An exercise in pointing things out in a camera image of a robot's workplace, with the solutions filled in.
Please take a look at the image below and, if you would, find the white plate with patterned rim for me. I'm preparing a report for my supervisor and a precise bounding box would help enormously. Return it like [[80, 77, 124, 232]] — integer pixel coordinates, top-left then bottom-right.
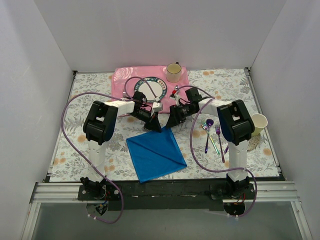
[[134, 76, 168, 103]]

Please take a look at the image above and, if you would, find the aluminium frame rail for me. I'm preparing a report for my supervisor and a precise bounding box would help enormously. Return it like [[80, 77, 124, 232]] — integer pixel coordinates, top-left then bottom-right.
[[21, 179, 312, 240]]

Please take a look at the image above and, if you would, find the cream mug with dark rim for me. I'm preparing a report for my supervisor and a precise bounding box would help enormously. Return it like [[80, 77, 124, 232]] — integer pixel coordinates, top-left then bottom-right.
[[166, 62, 182, 83]]

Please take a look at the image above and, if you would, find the floral tablecloth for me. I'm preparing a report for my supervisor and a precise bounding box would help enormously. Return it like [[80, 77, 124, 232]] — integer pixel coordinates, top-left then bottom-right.
[[50, 69, 280, 182]]

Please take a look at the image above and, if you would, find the iridescent purple fork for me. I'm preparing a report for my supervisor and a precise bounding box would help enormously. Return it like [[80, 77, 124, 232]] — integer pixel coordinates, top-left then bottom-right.
[[215, 123, 225, 163]]

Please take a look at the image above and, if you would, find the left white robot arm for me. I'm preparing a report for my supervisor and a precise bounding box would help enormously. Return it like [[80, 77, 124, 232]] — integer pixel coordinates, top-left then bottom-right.
[[80, 91, 163, 200]]

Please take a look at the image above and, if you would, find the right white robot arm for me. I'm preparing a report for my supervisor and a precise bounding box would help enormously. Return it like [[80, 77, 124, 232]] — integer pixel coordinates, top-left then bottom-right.
[[165, 87, 255, 199]]

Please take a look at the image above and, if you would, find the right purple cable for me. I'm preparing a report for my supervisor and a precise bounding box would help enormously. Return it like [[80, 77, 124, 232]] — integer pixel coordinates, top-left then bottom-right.
[[174, 85, 258, 218]]

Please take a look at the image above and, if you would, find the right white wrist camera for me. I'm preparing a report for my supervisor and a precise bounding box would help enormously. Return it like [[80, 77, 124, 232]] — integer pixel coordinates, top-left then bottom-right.
[[169, 90, 181, 105]]

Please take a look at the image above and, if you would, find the iridescent purple spoon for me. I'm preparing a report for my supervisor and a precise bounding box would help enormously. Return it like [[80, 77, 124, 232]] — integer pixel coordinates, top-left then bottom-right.
[[204, 118, 214, 154]]

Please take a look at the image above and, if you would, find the pale yellow paper cup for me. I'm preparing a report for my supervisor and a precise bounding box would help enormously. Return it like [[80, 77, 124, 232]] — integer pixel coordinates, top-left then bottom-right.
[[251, 113, 268, 137]]

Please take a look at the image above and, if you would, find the blue satin napkin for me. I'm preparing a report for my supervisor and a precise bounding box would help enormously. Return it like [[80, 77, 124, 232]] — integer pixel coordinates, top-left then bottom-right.
[[126, 127, 187, 183]]

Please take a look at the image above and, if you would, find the purple cable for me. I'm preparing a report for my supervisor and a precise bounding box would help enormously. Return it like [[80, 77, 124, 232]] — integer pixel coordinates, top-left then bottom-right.
[[174, 85, 258, 218], [61, 76, 161, 224]]

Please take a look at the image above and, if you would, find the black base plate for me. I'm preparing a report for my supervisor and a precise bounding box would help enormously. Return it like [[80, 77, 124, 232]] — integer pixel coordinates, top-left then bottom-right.
[[77, 178, 256, 211]]

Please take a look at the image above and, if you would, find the speckled round coaster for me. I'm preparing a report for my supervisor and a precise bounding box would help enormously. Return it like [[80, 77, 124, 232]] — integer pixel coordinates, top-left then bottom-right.
[[247, 133, 261, 152]]

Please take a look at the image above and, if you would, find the pink satin placemat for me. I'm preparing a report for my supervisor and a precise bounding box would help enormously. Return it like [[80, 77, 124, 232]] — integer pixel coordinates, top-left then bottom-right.
[[111, 65, 190, 114]]

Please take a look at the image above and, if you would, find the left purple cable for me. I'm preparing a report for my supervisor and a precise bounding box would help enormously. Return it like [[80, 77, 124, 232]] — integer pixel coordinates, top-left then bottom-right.
[[61, 76, 161, 224]]

